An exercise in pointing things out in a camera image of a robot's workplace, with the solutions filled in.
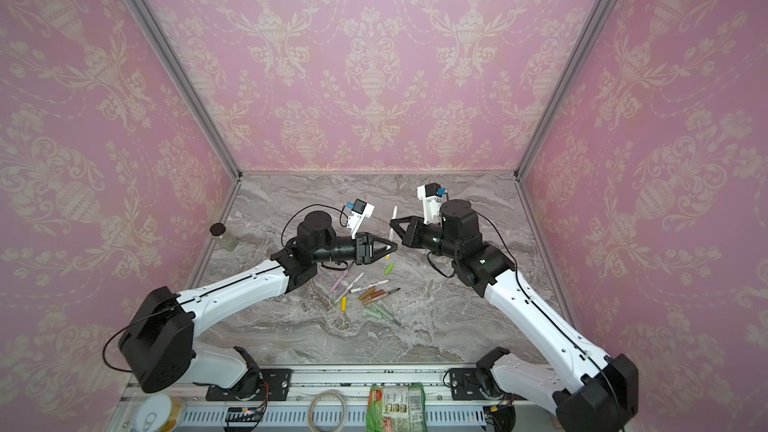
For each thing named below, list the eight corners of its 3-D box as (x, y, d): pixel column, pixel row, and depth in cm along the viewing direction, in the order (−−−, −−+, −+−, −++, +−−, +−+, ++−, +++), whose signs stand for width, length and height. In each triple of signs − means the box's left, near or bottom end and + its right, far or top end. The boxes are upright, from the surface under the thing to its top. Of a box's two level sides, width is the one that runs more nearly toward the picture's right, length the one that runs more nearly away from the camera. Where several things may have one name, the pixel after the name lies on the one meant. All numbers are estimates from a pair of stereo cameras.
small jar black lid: (222, 248, 102) (207, 231, 93) (228, 239, 104) (214, 221, 96) (233, 251, 101) (219, 234, 93) (240, 242, 103) (227, 224, 95)
